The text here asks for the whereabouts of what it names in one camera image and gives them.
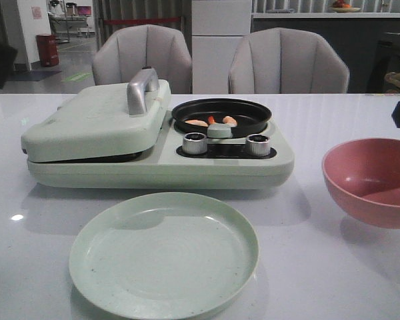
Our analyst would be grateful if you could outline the pink bowl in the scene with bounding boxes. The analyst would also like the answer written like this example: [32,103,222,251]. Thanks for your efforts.
[322,138,400,229]

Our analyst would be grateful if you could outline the shrimp pieces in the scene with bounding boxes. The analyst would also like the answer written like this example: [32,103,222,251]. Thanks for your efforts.
[185,115,238,127]

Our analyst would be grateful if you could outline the mint green breakfast maker base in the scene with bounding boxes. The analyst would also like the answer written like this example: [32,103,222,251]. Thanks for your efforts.
[27,112,295,189]

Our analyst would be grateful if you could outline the dark appliance at right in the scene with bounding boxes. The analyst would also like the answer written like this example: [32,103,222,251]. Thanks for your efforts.
[367,32,400,93]

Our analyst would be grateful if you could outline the dark counter with white top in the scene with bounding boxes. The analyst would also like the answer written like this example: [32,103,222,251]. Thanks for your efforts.
[251,13,400,93]

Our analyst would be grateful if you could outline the fruit bowl on counter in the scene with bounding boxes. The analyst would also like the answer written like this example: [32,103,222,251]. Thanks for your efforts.
[330,0,361,13]

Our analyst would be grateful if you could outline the beige chair right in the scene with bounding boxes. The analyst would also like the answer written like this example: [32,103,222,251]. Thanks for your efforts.
[228,27,350,94]

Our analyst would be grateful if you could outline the beige chair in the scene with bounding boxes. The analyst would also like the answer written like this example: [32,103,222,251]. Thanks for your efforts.
[228,27,350,94]
[92,25,192,94]

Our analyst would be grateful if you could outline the right silver knob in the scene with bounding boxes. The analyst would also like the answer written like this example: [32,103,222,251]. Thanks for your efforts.
[245,134,271,157]

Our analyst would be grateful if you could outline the silver knob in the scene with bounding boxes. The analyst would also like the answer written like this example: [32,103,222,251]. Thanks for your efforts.
[182,132,207,155]
[245,134,271,157]

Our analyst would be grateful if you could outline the black round frying pan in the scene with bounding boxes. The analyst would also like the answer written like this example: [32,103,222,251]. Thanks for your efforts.
[171,98,271,138]

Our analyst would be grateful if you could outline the white cabinet column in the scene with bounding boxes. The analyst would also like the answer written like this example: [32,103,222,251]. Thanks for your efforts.
[191,1,252,94]

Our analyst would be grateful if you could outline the left silver knob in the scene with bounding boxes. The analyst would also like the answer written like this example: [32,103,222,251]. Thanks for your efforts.
[182,132,207,155]

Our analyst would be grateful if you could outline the beige chair left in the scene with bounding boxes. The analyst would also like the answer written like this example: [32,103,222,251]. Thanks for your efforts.
[92,25,192,94]

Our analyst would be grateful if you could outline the mint green plate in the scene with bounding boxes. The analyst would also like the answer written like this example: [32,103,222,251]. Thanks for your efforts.
[69,192,259,319]

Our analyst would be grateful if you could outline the red trash bin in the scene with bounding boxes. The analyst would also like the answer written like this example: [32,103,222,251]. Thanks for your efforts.
[36,34,59,67]

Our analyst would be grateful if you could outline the dark floor mat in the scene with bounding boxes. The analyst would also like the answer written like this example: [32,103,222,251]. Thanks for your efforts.
[7,71,61,82]

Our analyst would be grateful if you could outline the mint green pan handle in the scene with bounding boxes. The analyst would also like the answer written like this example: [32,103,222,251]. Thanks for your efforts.
[207,123,233,139]

